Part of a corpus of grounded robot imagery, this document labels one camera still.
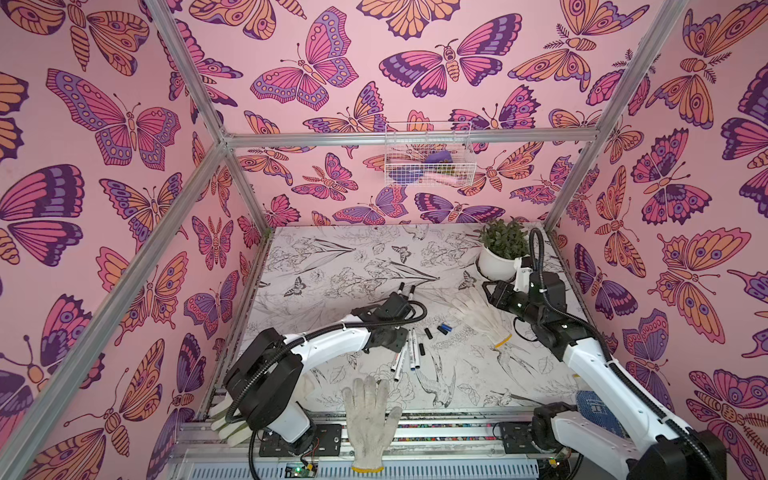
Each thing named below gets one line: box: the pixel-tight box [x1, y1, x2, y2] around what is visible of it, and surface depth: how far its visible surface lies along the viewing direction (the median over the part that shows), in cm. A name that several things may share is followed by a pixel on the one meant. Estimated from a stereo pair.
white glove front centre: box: [342, 375, 402, 473], surface depth 78 cm
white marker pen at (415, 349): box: [412, 327, 421, 369], surface depth 89 cm
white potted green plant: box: [475, 216, 530, 282], surface depth 96 cm
